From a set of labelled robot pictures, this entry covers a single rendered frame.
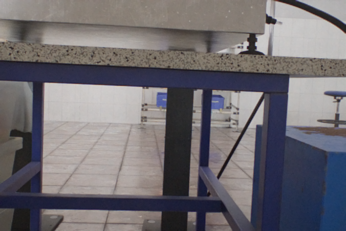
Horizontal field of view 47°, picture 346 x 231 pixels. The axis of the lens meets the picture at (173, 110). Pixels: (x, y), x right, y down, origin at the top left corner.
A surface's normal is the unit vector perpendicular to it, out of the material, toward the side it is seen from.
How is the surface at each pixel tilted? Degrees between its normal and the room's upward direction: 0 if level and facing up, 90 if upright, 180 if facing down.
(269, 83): 90
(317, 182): 90
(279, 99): 90
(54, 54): 90
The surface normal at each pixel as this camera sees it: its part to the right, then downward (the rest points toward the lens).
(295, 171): -1.00, -0.04
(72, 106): 0.07, 0.07
